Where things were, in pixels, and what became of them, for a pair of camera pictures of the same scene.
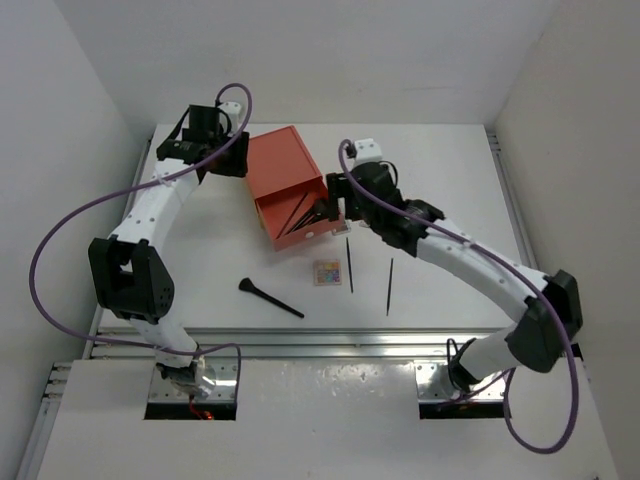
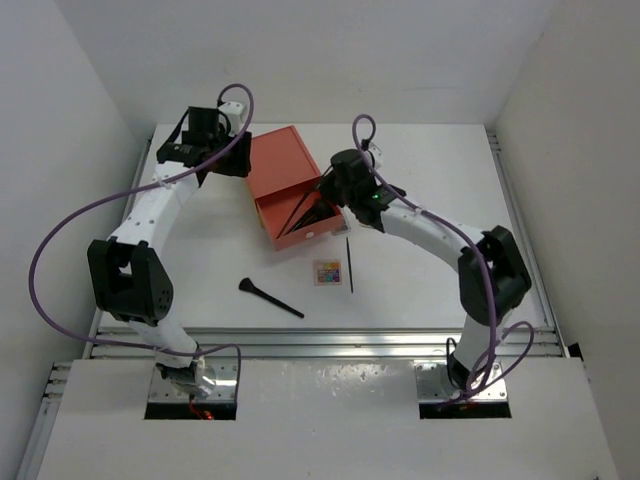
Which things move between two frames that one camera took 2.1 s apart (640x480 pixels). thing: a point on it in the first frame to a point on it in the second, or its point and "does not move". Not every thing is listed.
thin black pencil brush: [390, 286] to [304, 210]
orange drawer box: [290, 193] does not move
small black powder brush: [311, 217] does not move
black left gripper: [236, 165] does not move
